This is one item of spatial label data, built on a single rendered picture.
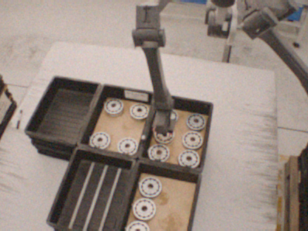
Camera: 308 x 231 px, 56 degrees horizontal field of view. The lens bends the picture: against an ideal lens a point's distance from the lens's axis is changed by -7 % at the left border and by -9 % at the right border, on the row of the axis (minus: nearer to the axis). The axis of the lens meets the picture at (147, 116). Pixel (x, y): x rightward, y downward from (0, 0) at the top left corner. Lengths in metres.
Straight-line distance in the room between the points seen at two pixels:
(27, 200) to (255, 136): 1.30
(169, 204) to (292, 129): 1.69
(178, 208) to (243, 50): 2.26
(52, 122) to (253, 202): 1.14
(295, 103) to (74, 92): 2.04
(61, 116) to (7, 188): 0.50
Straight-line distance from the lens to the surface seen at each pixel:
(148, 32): 1.05
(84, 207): 1.46
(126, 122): 1.64
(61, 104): 1.79
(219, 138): 1.77
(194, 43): 3.32
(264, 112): 1.95
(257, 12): 1.05
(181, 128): 1.62
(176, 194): 1.45
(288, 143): 2.76
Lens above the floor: 2.18
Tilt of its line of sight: 55 degrees down
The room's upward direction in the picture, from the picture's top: 2 degrees counter-clockwise
